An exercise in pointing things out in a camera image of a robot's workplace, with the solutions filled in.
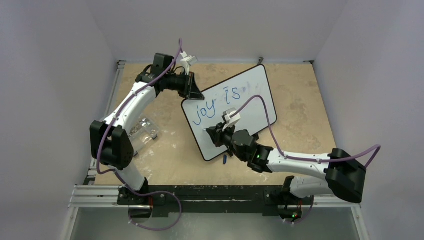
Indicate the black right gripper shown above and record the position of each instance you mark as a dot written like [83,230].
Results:
[218,135]

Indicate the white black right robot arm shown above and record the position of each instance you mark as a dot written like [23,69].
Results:
[336,173]

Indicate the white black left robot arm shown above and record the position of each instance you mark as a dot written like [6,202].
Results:
[109,139]

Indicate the white whiteboard with black frame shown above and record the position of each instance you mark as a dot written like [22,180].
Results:
[249,92]

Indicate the aluminium frame rail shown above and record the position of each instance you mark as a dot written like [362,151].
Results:
[302,129]

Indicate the clear plastic screw organizer box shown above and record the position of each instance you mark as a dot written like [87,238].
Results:
[143,132]

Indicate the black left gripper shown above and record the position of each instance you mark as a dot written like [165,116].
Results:
[190,90]

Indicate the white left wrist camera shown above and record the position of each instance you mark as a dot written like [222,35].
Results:
[187,61]

